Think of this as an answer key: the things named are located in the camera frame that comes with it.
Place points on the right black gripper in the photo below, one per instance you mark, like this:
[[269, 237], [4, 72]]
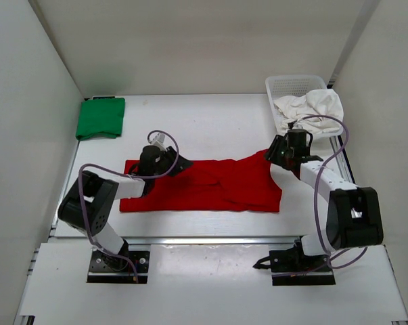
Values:
[[280, 143]]

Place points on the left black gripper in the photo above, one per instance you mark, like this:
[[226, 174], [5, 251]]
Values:
[[181, 164]]

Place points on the red t shirt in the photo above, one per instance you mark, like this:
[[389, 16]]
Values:
[[213, 185]]

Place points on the white t shirt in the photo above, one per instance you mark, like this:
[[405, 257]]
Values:
[[304, 109]]

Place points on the green t shirt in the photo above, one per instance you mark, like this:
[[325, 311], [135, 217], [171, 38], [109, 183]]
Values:
[[101, 118]]

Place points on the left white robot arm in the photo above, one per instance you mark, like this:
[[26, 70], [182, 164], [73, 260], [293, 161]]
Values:
[[88, 203]]

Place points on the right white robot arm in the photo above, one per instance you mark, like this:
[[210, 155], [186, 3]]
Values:
[[353, 213]]

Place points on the white plastic basket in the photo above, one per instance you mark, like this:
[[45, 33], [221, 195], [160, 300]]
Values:
[[296, 85]]

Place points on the dark table label sticker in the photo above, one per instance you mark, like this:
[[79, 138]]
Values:
[[103, 97]]

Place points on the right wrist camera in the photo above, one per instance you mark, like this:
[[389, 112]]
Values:
[[292, 125]]

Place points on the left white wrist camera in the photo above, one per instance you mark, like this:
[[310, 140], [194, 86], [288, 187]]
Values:
[[158, 141]]

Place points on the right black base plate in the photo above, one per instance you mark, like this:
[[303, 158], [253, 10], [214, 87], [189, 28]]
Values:
[[292, 268]]

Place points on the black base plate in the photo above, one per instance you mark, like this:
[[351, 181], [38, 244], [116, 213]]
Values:
[[292, 268], [104, 269]]

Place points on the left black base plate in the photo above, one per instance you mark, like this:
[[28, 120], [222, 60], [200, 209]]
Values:
[[104, 269]]

